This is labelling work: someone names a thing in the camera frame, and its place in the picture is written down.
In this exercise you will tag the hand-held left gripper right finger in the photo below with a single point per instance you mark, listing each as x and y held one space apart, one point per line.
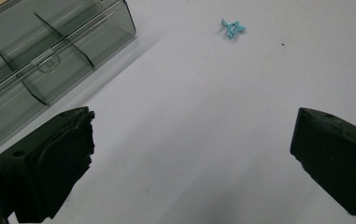
337 155

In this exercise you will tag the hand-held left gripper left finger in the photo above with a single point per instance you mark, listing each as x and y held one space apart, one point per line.
51 168

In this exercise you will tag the clear grey compartment box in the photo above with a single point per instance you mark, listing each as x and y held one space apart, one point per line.
73 37

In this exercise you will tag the small blue star-shaped clip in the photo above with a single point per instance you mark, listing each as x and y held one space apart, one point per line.
233 28

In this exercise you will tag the white table sheet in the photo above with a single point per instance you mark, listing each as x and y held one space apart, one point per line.
197 109

